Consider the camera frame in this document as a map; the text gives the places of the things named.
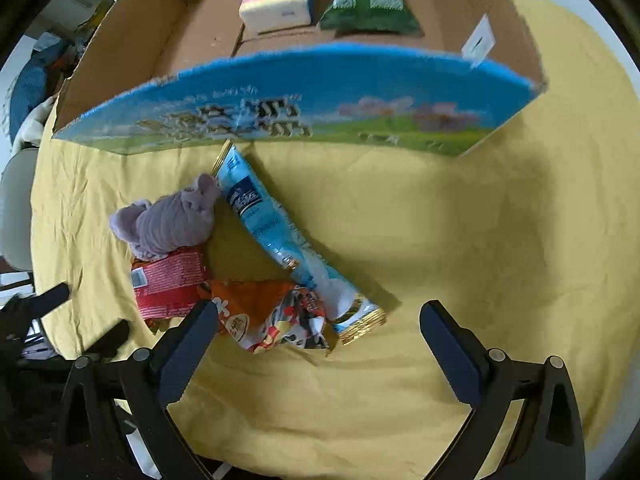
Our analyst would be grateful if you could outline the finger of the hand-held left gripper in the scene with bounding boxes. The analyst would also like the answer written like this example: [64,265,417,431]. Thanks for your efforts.
[7,282,71,320]
[75,320,132,362]

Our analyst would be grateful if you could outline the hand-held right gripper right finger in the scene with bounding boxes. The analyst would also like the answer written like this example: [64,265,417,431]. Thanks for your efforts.
[419,300,587,480]

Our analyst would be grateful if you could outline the long blue snack packet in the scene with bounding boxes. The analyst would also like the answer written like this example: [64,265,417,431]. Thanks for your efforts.
[215,141,387,346]

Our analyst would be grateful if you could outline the blue cloth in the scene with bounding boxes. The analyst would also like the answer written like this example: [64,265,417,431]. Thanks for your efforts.
[7,39,72,137]

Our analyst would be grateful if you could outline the cardboard box with blue print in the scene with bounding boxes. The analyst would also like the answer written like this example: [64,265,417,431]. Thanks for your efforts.
[51,0,549,157]

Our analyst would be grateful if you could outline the orange snack packet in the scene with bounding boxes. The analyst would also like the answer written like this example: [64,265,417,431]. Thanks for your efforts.
[199,280,332,356]

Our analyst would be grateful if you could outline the red snack packet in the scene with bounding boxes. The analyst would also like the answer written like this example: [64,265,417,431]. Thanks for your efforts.
[130,250,214,335]

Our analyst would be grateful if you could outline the white chair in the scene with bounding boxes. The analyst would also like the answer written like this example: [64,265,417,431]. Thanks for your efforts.
[0,150,39,273]

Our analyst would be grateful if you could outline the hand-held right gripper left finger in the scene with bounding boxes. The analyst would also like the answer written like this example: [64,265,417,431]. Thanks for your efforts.
[52,299,221,480]

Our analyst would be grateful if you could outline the yellow tablecloth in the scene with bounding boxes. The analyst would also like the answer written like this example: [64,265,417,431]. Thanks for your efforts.
[29,0,640,477]

